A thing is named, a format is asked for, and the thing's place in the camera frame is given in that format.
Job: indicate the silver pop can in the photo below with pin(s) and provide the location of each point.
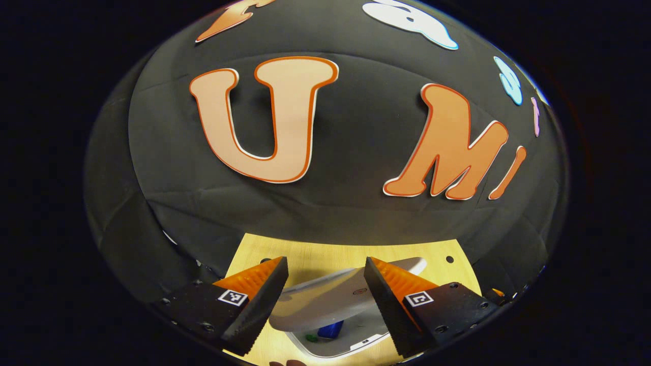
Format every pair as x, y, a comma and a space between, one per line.
330, 330

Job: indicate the white desktop garbage bin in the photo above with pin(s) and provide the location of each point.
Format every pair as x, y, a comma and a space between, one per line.
325, 300

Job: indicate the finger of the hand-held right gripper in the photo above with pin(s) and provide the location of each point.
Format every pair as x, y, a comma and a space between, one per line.
497, 292

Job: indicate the green paper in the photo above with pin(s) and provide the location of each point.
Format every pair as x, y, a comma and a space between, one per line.
311, 337

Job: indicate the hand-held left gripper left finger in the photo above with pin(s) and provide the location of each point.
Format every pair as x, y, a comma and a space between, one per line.
259, 310

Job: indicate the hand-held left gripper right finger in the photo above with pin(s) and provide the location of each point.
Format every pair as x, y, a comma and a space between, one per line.
386, 310

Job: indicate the black backdrop cloth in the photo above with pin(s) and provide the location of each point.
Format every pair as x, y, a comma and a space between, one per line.
356, 152

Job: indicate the wooden desktop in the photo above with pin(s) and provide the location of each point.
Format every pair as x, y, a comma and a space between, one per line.
315, 254

